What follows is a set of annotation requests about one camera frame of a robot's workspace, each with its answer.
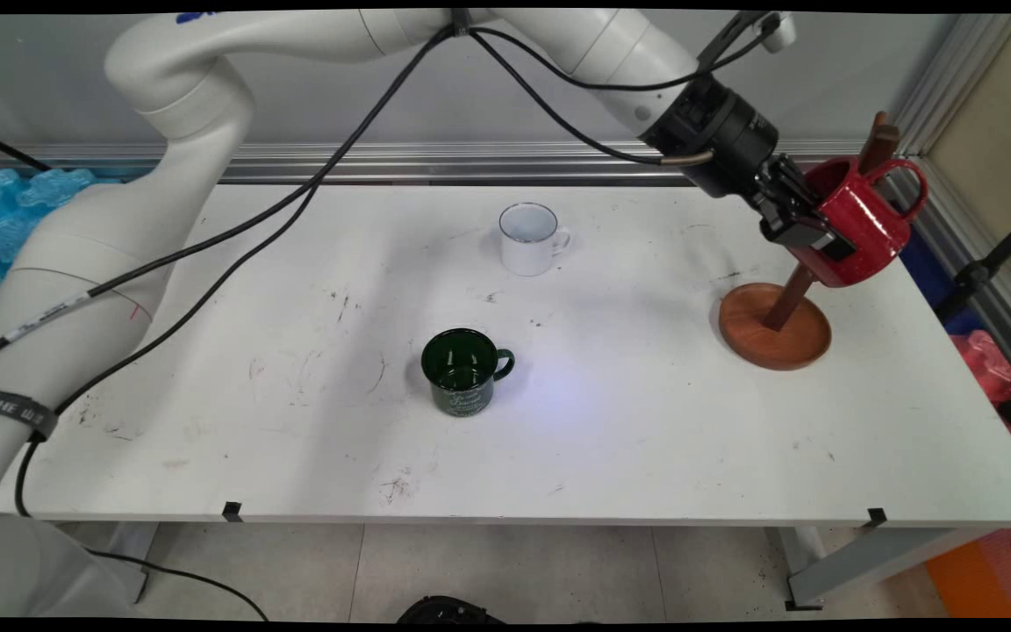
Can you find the blue fabric sheet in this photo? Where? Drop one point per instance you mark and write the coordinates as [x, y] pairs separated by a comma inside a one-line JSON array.
[[927, 272]]

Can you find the aluminium frame post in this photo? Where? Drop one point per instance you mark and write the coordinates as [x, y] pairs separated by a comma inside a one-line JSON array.
[[953, 96]]

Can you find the blue bubble wrap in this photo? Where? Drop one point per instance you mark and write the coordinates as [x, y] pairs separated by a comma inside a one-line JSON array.
[[5, 202]]

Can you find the wooden mug tree stand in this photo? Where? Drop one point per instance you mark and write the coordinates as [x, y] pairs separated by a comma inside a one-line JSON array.
[[773, 333]]

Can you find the dark green enamel mug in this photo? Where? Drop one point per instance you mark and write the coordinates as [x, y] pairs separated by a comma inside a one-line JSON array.
[[463, 377]]

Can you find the red plastic bag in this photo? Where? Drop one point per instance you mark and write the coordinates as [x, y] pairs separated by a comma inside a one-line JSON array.
[[984, 364]]

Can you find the black table edge clip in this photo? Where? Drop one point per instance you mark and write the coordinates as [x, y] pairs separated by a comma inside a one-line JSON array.
[[233, 510], [877, 517]]

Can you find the orange box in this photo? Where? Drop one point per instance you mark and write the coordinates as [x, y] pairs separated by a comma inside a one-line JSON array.
[[979, 575]]

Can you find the grey angled table leg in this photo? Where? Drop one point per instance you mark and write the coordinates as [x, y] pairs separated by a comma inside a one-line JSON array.
[[865, 562]]

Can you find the white enamel mug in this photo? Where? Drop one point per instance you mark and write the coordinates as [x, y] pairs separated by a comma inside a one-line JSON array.
[[534, 246]]

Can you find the black round floor object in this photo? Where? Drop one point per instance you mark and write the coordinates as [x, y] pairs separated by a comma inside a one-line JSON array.
[[448, 609]]

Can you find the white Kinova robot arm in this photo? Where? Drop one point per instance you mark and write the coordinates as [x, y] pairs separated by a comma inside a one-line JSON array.
[[190, 70]]

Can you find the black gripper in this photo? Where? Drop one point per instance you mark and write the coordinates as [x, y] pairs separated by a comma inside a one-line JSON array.
[[720, 136]]

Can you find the aluminium rail along wall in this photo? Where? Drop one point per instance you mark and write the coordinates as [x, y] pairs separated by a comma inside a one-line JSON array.
[[470, 161]]

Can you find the red enamel mug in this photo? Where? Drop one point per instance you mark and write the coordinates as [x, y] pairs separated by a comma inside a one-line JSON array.
[[874, 233]]

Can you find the black tripod stand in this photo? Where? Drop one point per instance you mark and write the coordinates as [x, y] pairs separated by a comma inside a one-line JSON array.
[[984, 268]]

